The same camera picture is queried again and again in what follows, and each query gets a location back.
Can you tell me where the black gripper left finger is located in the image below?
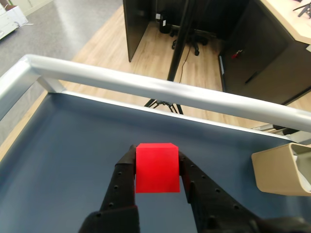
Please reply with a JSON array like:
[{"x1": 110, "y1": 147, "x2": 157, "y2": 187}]
[{"x1": 77, "y1": 145, "x2": 141, "y2": 233}]

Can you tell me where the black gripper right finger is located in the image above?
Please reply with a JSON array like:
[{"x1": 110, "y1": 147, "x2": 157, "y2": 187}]
[{"x1": 178, "y1": 151, "x2": 263, "y2": 233}]

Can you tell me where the red cube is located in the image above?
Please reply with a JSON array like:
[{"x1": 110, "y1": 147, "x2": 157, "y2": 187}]
[{"x1": 135, "y1": 142, "x2": 181, "y2": 194}]

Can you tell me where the beige open box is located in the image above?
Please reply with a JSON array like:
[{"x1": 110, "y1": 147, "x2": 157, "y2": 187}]
[{"x1": 251, "y1": 142, "x2": 311, "y2": 197}]

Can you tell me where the dark blue table mat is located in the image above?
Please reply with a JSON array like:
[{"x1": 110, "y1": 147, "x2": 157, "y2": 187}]
[{"x1": 0, "y1": 92, "x2": 311, "y2": 233}]

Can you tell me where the dark desk cabinet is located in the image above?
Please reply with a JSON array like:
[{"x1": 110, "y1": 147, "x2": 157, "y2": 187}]
[{"x1": 218, "y1": 0, "x2": 311, "y2": 105}]

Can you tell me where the dark desk partition panel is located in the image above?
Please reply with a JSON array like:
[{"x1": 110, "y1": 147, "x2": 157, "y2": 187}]
[{"x1": 122, "y1": 0, "x2": 158, "y2": 63}]

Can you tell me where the black office chair base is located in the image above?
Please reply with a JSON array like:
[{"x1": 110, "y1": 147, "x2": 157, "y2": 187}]
[{"x1": 170, "y1": 29, "x2": 208, "y2": 56}]

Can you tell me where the black cylindrical bin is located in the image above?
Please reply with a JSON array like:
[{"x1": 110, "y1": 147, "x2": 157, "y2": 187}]
[{"x1": 158, "y1": 12, "x2": 172, "y2": 34}]

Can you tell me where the white cabinet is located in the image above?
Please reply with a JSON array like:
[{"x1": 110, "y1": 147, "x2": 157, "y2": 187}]
[{"x1": 0, "y1": 4, "x2": 29, "y2": 41}]

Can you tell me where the light wooden desk top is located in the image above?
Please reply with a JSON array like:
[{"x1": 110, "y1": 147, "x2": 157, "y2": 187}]
[{"x1": 261, "y1": 0, "x2": 311, "y2": 46}]

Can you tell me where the small black tripod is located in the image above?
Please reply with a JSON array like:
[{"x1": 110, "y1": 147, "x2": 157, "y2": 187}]
[{"x1": 293, "y1": 0, "x2": 311, "y2": 19}]

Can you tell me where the white metal table frame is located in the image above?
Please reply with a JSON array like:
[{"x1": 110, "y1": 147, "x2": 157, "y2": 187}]
[{"x1": 0, "y1": 53, "x2": 311, "y2": 144}]

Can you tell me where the black camera stand pole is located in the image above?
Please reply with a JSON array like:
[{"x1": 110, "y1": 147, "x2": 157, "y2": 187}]
[{"x1": 143, "y1": 0, "x2": 195, "y2": 115}]

